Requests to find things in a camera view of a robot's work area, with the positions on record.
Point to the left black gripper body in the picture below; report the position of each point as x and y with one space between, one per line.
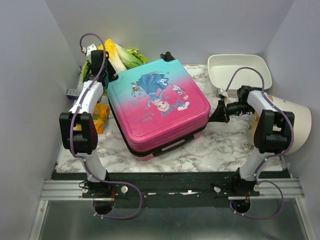
89 66

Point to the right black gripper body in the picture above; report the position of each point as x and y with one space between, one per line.
235 108

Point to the pink and teal kids suitcase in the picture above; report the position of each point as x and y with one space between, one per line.
158 107

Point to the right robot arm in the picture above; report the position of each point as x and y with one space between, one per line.
274 132

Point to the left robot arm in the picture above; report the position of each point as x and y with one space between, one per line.
77 127

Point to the green plastic vegetable tray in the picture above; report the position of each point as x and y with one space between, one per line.
85 72

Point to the napa cabbage with yellow top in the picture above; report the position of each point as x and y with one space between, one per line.
113 56

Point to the green leafy lettuce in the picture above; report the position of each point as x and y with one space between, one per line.
131 58

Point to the purple and white small box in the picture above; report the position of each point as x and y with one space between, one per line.
73 94

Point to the orange snack bag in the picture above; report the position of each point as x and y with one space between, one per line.
100 115

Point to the white rectangular plastic basin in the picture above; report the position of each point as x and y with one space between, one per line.
221 68

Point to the white cylinder appliance orange lid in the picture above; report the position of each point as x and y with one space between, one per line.
302 117

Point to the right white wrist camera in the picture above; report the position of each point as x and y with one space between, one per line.
221 94

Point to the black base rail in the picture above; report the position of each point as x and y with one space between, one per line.
169 189

